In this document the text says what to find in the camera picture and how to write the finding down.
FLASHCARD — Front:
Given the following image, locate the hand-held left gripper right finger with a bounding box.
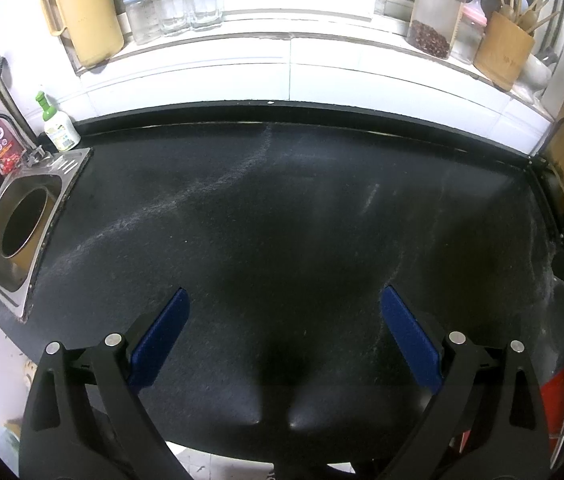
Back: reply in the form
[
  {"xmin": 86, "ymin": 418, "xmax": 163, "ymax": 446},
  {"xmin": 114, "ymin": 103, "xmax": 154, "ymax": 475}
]
[{"xmin": 381, "ymin": 285, "xmax": 550, "ymax": 480}]

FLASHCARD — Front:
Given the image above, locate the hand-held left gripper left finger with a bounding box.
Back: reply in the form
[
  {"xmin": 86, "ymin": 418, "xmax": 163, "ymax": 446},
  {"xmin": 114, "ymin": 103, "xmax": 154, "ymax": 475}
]
[{"xmin": 18, "ymin": 287, "xmax": 191, "ymax": 480}]

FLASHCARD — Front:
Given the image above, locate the red cabinet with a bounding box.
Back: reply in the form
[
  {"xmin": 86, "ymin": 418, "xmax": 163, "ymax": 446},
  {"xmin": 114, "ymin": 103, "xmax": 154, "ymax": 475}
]
[{"xmin": 536, "ymin": 360, "xmax": 564, "ymax": 456}]

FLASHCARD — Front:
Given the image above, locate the steel sink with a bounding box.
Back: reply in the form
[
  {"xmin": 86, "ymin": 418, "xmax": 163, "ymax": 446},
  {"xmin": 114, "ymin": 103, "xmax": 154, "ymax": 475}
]
[{"xmin": 0, "ymin": 147, "xmax": 94, "ymax": 320}]

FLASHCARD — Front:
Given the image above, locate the bamboo utensil holder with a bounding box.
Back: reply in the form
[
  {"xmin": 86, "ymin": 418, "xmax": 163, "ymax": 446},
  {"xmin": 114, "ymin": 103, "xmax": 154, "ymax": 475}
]
[{"xmin": 472, "ymin": 10, "xmax": 536, "ymax": 92}]

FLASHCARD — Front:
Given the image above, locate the white soap bottle green pump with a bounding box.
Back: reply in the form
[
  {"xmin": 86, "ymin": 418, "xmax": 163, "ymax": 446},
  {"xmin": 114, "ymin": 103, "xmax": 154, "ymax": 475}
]
[{"xmin": 35, "ymin": 91, "xmax": 82, "ymax": 152}]

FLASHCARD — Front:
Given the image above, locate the baby bottle with pink collar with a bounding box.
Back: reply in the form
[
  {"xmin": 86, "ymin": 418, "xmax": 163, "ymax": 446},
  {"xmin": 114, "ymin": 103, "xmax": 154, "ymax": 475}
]
[{"xmin": 449, "ymin": 0, "xmax": 488, "ymax": 65}]

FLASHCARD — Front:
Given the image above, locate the clear jar with red beans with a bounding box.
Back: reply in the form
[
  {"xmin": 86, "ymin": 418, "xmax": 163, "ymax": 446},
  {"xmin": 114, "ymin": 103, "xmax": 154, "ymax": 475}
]
[{"xmin": 407, "ymin": 0, "xmax": 468, "ymax": 60}]

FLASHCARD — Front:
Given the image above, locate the baby bottle with blue collar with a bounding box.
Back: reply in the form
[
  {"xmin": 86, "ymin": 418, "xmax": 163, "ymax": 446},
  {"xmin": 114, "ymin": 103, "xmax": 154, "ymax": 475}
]
[{"xmin": 122, "ymin": 0, "xmax": 163, "ymax": 46}]

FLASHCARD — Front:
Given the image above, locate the beige plastic pitcher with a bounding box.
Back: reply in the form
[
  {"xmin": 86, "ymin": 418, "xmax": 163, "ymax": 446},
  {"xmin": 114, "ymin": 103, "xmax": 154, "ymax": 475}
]
[{"xmin": 41, "ymin": 0, "xmax": 125, "ymax": 69}]

